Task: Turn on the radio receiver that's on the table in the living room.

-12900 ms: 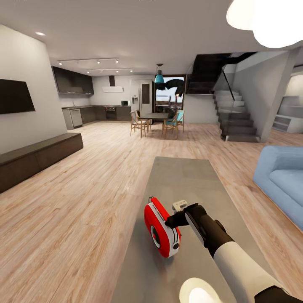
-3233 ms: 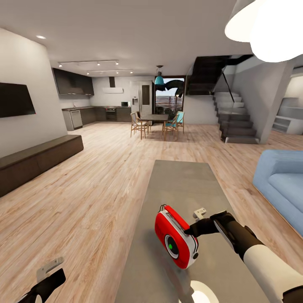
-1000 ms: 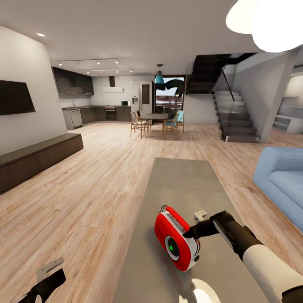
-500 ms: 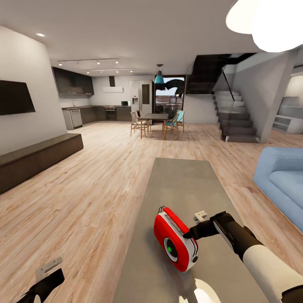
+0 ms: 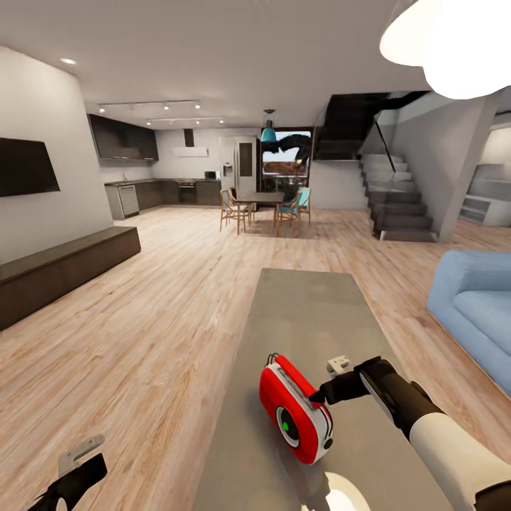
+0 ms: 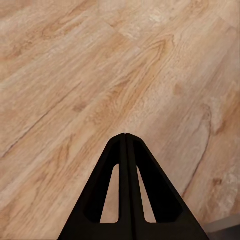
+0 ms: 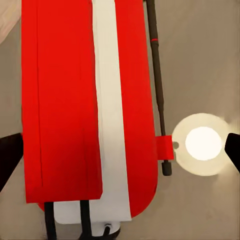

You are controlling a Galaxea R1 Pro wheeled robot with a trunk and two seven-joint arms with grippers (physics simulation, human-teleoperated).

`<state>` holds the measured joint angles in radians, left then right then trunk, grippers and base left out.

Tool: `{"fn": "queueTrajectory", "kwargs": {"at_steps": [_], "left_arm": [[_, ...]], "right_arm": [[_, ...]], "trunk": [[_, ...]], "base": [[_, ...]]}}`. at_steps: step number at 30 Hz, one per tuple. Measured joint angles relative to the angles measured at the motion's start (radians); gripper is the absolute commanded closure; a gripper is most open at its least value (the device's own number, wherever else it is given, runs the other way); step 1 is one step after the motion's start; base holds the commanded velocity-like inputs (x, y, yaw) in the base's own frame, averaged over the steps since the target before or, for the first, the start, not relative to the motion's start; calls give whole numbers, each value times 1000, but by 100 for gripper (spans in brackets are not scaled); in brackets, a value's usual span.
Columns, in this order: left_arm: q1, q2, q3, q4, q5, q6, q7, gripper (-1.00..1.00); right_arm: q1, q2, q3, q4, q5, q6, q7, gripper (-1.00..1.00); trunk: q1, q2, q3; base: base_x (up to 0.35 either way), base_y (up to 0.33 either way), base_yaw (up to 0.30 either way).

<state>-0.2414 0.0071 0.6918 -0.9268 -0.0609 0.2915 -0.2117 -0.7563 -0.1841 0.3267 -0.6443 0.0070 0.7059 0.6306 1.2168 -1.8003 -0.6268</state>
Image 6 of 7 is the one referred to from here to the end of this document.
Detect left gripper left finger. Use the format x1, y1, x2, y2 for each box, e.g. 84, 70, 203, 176
58, 133, 133, 240

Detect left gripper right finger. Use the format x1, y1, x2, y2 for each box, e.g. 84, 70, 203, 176
125, 133, 210, 240

